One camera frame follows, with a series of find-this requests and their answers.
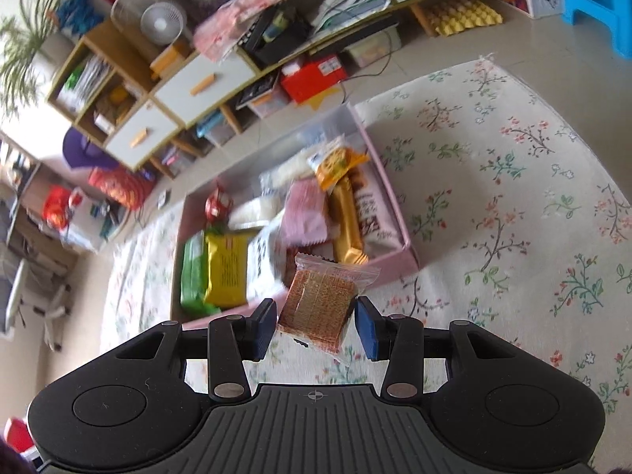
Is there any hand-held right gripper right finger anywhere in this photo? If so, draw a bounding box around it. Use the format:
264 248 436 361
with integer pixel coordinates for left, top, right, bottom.
355 296 514 400

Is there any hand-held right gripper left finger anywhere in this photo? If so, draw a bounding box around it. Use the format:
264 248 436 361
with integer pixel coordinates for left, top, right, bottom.
115 299 277 402

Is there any brown cracker packet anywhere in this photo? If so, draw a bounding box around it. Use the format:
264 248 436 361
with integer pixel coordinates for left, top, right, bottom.
275 252 382 356

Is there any yellow snack packet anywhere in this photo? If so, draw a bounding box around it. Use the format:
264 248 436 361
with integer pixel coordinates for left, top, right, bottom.
203 231 262 310

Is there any pink storage box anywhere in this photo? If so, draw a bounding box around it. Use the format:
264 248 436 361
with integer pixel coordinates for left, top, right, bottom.
170 102 421 331

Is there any white packet black print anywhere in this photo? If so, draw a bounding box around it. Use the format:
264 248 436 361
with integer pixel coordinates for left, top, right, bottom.
244 226 290 303

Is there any green snack packet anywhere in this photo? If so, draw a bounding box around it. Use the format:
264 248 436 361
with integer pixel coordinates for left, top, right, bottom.
180 231 223 315

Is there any gold snack packet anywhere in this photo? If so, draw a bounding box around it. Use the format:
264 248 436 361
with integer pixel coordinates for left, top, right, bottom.
328 180 369 265

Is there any brown and white snack packet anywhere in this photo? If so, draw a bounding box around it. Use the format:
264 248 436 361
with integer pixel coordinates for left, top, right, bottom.
346 165 404 254

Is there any plain white snack packet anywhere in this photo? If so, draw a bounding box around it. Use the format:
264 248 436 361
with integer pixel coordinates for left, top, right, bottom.
229 196 278 231
259 150 318 194

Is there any pink snack packet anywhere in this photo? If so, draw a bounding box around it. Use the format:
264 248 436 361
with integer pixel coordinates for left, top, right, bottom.
279 180 329 248

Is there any red snack packet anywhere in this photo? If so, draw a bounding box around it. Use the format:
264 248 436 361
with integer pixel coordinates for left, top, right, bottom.
204 185 234 221

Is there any orange snack packet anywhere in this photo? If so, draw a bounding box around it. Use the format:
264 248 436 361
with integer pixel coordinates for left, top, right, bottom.
306 137 371 191

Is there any floral printed tablecloth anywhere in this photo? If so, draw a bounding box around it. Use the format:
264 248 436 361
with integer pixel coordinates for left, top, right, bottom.
100 58 632 418

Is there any small clear storage box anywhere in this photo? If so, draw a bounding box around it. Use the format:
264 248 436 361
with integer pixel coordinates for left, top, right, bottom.
160 145 196 177

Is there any red gift bag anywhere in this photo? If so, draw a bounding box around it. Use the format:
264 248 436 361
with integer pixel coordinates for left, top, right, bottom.
89 165 155 211

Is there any clear storage box blue lid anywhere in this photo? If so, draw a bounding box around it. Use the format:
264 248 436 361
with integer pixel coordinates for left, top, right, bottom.
196 111 236 147

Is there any clear storage box under keyboard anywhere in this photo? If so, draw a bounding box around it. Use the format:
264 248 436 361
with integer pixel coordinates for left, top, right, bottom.
247 91 293 120

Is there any yellow paper sheet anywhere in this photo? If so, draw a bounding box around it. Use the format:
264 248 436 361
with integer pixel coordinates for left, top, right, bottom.
296 91 347 112

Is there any white chair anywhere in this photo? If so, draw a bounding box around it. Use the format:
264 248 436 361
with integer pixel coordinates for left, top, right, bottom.
0 257 76 352

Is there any red plastic bag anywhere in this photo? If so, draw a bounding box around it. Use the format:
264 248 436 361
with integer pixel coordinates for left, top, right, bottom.
42 185 81 231

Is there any black keyboard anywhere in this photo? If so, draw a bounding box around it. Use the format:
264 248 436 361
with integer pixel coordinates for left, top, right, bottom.
234 73 280 109

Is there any red cardboard box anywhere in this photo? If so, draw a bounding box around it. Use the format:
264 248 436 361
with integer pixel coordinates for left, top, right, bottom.
279 54 349 105

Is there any small red object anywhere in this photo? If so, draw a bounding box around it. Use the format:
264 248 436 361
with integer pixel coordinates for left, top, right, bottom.
2 417 36 456

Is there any wooden drawer cabinet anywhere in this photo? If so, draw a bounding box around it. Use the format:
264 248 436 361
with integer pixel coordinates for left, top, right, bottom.
47 21 263 179

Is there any large clear storage box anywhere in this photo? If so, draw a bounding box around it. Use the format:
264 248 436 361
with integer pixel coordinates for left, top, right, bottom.
342 26 402 68

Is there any yellow cardboard box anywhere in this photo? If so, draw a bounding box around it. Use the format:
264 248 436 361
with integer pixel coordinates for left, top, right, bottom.
149 41 194 81

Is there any black case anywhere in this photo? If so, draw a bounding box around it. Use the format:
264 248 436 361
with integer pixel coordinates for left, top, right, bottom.
237 7 313 66

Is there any long low wooden cabinet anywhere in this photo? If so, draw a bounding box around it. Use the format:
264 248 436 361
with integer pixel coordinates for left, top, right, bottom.
236 0 564 72

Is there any pink floral cloth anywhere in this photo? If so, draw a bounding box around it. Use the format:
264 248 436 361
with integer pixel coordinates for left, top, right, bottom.
192 0 327 63

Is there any stack of papers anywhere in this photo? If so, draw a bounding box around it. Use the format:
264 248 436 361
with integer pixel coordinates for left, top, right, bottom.
310 0 394 36

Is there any white desk fan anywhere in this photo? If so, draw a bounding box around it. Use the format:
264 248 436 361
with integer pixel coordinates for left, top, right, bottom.
140 1 186 46

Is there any yellow egg tray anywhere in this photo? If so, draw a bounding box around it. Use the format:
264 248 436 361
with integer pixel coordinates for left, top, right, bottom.
423 0 504 38

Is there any blue hanging decoration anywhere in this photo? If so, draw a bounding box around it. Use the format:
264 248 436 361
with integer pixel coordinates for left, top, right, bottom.
56 0 105 36

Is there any green potted plant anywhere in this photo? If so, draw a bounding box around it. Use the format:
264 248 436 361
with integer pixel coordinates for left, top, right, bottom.
0 0 66 120

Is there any blue plastic stool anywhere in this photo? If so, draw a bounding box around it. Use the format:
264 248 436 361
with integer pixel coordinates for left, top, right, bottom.
560 0 632 58

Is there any white drawer orange handle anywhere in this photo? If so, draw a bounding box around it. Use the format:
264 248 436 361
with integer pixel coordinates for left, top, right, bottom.
153 51 258 127
103 99 181 171

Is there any black power cable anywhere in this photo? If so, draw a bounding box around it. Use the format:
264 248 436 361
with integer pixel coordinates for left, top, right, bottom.
340 24 397 105

